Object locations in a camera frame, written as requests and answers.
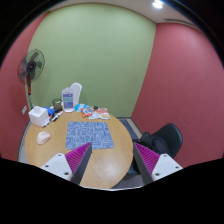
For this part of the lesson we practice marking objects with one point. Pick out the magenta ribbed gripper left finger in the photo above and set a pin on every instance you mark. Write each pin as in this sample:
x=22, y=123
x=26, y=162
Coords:
x=70, y=166

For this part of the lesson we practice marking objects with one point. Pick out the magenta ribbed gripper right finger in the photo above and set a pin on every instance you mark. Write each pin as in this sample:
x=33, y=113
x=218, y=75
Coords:
x=153, y=166

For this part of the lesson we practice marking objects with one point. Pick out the blue patterned mouse pad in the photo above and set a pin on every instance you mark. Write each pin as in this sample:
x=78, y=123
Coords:
x=80, y=133

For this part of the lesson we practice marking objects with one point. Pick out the beige computer mouse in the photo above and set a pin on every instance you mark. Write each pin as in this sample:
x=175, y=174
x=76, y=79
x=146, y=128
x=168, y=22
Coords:
x=42, y=137

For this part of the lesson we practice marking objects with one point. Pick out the black office chair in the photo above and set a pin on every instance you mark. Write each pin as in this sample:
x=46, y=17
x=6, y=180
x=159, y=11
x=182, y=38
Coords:
x=175, y=142

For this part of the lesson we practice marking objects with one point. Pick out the red black marker pen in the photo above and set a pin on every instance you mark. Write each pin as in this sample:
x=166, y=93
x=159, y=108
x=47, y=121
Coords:
x=57, y=116

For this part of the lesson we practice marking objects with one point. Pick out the white orange snack packet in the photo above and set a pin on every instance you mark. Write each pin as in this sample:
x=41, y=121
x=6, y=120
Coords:
x=100, y=113

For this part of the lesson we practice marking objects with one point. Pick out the light blue packet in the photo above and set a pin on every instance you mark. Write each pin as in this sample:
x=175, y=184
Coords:
x=79, y=107

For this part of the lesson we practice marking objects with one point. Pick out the white tissue box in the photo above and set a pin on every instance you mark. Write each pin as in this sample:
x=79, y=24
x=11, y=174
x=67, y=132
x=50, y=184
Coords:
x=39, y=116

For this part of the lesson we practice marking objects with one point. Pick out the dark glass cup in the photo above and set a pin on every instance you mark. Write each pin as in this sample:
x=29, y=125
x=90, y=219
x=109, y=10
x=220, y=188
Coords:
x=57, y=104

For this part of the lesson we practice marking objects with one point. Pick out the clear plastic jug purple label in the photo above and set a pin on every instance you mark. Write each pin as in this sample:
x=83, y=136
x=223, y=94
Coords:
x=67, y=99

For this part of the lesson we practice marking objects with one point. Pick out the white plastic jug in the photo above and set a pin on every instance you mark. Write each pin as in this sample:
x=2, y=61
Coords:
x=77, y=90

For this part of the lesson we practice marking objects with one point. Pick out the black standing fan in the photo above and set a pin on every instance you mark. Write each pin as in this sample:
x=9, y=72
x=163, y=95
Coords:
x=30, y=68

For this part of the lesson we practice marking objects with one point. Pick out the ceiling light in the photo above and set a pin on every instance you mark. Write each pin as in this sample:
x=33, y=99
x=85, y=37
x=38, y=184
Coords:
x=158, y=4

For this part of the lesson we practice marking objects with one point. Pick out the white wall socket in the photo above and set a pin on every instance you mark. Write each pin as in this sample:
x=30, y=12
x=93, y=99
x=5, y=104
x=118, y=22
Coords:
x=24, y=110

